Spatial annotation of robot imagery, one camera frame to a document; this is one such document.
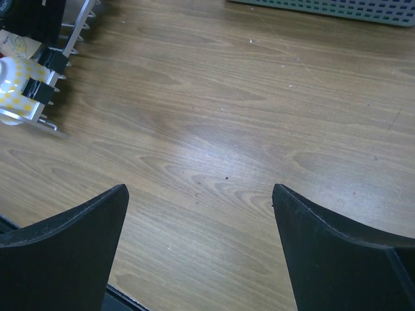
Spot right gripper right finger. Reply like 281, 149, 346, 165
272, 184, 414, 310

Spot beige flower pattern bowl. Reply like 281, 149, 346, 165
1, 30, 42, 59

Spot white plastic laundry basket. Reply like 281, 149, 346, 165
243, 0, 414, 27

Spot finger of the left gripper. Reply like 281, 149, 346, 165
5, 0, 66, 45

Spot metal wire dish rack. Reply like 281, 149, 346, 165
1, 1, 99, 137

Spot yellow dotted white bowl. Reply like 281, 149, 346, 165
1, 56, 51, 119

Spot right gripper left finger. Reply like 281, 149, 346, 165
1, 184, 129, 310

